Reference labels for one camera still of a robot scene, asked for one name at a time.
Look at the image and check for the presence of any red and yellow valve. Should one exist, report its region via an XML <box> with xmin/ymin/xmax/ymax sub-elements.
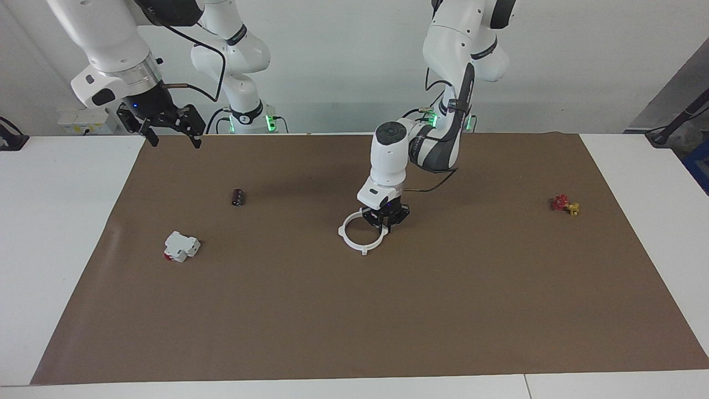
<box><xmin>551</xmin><ymin>194</ymin><xmax>580</xmax><ymax>216</ymax></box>

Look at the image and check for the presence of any brown paper mat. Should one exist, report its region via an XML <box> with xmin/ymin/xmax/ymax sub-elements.
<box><xmin>30</xmin><ymin>133</ymin><xmax>709</xmax><ymax>385</ymax></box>

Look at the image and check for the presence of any white power strip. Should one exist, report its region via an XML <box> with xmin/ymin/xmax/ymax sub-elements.
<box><xmin>57</xmin><ymin>109</ymin><xmax>120</xmax><ymax>136</ymax></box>

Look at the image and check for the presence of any black clamp mount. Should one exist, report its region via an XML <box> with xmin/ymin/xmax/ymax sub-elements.
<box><xmin>0</xmin><ymin>116</ymin><xmax>29</xmax><ymax>151</ymax></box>

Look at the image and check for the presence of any white half ring pipe clamp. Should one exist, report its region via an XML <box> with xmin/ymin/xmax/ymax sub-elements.
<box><xmin>360</xmin><ymin>208</ymin><xmax>388</xmax><ymax>257</ymax></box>
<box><xmin>338</xmin><ymin>208</ymin><xmax>367</xmax><ymax>257</ymax></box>

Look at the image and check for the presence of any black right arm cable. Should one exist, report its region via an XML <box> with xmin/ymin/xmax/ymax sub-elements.
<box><xmin>133</xmin><ymin>0</ymin><xmax>227</xmax><ymax>104</ymax></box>

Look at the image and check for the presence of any black base cable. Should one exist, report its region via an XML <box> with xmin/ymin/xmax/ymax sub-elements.
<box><xmin>206</xmin><ymin>108</ymin><xmax>231</xmax><ymax>135</ymax></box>
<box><xmin>401</xmin><ymin>83</ymin><xmax>447</xmax><ymax>132</ymax></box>

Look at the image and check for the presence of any white circuit breaker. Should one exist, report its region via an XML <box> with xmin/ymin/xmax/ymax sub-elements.
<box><xmin>164</xmin><ymin>231</ymin><xmax>201</xmax><ymax>263</ymax></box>

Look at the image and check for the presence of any black stand leg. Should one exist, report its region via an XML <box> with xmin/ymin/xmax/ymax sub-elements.
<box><xmin>645</xmin><ymin>89</ymin><xmax>709</xmax><ymax>146</ymax></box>

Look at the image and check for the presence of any blue box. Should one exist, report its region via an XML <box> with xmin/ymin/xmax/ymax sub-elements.
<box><xmin>682</xmin><ymin>139</ymin><xmax>709</xmax><ymax>195</ymax></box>

